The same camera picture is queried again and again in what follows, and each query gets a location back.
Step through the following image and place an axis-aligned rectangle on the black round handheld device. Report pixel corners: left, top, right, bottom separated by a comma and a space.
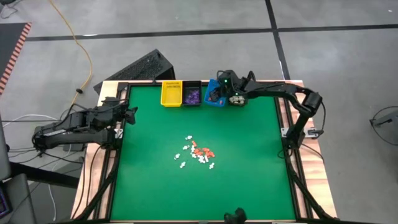
223, 207, 248, 224

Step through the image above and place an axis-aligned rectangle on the grey stand foot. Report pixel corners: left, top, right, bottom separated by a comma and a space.
369, 108, 398, 127

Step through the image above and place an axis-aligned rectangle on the yellow cable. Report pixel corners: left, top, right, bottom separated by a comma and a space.
49, 0, 94, 121

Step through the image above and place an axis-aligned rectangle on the black orange-striped floor mat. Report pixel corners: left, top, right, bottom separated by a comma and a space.
0, 22, 33, 96

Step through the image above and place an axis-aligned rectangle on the black floor beam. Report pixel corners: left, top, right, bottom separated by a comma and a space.
9, 161, 80, 189

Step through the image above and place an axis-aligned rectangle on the black plastic basket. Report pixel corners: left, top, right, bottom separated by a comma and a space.
228, 93, 249, 108
182, 80, 203, 108

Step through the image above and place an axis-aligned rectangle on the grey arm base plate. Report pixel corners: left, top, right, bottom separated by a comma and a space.
280, 126, 325, 138

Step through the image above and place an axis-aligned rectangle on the blue plastic basket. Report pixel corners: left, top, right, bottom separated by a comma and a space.
203, 78, 228, 108

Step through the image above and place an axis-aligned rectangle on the wooden table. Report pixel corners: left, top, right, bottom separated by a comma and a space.
70, 79, 338, 220

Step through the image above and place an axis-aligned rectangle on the yellow plastic basket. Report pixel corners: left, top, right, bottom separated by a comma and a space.
160, 80, 184, 108

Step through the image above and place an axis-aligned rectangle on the white floor cable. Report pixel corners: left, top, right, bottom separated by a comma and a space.
2, 113, 57, 128

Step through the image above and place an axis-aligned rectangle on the grey cabinet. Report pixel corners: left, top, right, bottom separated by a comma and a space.
0, 114, 12, 182

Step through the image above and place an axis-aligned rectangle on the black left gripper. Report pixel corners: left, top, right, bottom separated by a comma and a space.
105, 96, 139, 126

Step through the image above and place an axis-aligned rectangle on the black floor cable loop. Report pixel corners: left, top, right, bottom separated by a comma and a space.
369, 105, 398, 160

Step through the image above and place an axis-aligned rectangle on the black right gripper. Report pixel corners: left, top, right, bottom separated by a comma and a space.
210, 70, 247, 102

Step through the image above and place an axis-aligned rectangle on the green table mat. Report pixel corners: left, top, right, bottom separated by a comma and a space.
110, 85, 297, 222

